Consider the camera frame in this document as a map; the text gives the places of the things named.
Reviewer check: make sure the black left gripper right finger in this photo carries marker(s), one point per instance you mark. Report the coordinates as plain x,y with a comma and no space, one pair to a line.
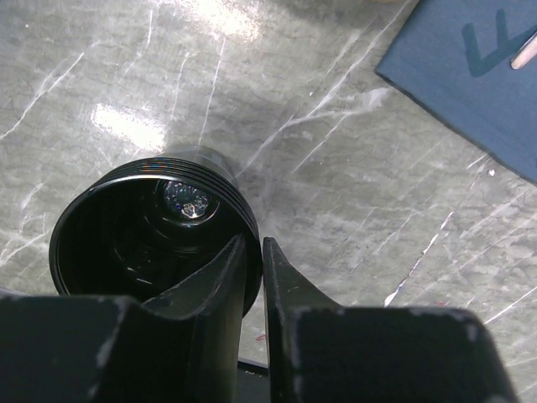
307,334

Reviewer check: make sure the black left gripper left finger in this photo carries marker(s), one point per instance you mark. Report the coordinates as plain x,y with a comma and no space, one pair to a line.
206,309

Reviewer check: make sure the black takeout coffee cup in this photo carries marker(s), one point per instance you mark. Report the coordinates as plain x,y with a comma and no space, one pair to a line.
148,224

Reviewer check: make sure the blue alphabet cloth mat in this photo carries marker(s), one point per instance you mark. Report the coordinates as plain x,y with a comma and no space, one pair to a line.
453,58

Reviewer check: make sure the silver fork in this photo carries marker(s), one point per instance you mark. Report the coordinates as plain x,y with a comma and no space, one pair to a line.
525,54

